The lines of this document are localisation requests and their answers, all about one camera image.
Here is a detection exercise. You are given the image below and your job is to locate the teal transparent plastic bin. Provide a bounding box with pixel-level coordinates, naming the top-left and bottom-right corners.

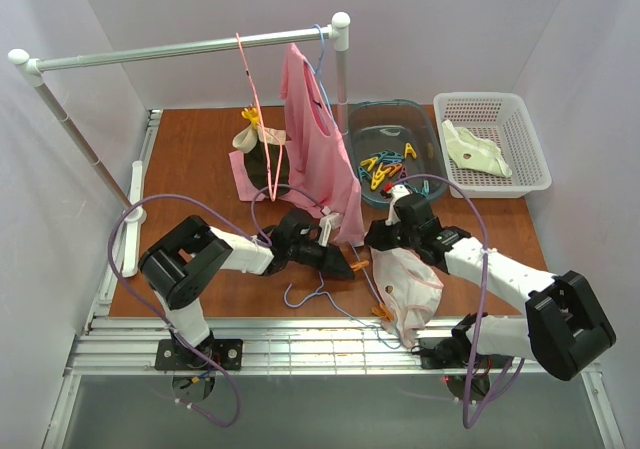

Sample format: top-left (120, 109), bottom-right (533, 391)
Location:
top-left (347, 99), bottom-right (446, 208)

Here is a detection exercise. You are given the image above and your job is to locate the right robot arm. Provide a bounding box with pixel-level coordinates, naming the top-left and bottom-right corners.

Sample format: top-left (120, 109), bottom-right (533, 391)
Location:
top-left (365, 194), bottom-right (616, 381)

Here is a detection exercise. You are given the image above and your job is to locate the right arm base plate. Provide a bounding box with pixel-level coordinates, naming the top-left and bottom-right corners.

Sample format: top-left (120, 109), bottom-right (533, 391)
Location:
top-left (410, 337), bottom-right (510, 372)

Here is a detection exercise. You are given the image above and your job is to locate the pink garment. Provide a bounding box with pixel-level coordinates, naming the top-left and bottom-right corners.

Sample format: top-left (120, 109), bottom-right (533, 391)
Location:
top-left (280, 43), bottom-right (365, 244)

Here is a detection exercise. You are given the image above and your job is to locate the magenta clothespin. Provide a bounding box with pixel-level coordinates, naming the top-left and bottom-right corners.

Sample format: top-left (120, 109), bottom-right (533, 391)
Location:
top-left (397, 166), bottom-right (408, 181)

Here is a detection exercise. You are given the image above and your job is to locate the white pink-trimmed underwear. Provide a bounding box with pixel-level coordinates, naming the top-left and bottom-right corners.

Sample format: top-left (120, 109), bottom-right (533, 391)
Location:
top-left (370, 248), bottom-right (444, 348)

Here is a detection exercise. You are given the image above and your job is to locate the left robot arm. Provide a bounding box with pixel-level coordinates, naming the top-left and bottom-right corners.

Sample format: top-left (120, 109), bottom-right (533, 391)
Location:
top-left (138, 208), bottom-right (355, 367)

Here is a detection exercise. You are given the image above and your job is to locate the clothes rack with white feet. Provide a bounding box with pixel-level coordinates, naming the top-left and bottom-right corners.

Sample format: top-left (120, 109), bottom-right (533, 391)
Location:
top-left (8, 12), bottom-right (350, 277)

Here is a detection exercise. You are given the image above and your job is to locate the yellow clothespin on hanger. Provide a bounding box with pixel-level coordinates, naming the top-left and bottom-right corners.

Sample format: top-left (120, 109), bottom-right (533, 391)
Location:
top-left (241, 105), bottom-right (260, 127)

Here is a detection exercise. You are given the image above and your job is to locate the blue hanger with pink garment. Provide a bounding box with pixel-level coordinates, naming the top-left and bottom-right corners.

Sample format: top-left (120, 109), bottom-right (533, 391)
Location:
top-left (311, 24), bottom-right (349, 137)

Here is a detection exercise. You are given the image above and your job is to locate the orange clothespin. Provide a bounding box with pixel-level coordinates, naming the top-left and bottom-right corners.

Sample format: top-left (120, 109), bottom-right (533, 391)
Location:
top-left (371, 303), bottom-right (395, 322)
top-left (350, 260), bottom-right (370, 272)
top-left (383, 163), bottom-right (404, 177)

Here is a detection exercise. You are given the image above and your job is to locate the white plastic basket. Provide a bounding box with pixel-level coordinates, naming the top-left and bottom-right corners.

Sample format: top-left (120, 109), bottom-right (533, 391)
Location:
top-left (433, 92), bottom-right (552, 198)

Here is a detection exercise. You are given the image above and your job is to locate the pink wire hanger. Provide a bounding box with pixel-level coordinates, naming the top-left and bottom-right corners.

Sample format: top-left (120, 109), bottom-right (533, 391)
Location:
top-left (235, 33), bottom-right (285, 202)

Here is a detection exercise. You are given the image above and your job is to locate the blue wire hanger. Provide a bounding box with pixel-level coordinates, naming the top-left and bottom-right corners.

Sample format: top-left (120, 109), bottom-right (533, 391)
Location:
top-left (282, 243), bottom-right (402, 350)

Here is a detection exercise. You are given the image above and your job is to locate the yellow clothespin centre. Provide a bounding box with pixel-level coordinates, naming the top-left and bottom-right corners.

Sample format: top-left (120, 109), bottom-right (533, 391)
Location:
top-left (370, 164), bottom-right (391, 191)

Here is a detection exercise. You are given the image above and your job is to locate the dark green beige underwear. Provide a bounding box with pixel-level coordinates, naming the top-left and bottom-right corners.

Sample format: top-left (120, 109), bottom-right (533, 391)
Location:
top-left (232, 121), bottom-right (291, 198)

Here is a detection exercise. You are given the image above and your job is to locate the light blue clothespin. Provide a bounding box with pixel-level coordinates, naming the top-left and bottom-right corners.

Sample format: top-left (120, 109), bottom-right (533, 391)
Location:
top-left (374, 150), bottom-right (404, 165)

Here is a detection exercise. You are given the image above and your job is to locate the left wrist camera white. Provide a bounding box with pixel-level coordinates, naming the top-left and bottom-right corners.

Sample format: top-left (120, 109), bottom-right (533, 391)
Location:
top-left (318, 206), bottom-right (343, 247)

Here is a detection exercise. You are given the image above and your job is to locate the aluminium rail frame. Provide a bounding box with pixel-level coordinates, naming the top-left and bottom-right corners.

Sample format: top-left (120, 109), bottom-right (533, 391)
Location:
top-left (42, 109), bottom-right (626, 448)

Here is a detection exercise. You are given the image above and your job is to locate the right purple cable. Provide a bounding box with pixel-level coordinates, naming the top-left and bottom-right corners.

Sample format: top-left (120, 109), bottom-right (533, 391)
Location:
top-left (392, 173), bottom-right (526, 429)

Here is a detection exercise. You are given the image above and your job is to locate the cream underwear in basket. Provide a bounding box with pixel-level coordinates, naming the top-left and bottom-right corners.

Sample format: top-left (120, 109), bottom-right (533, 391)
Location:
top-left (442, 120), bottom-right (513, 178)

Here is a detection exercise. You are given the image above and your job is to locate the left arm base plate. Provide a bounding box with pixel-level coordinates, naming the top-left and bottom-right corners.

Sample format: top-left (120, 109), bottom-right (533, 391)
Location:
top-left (154, 338), bottom-right (244, 371)

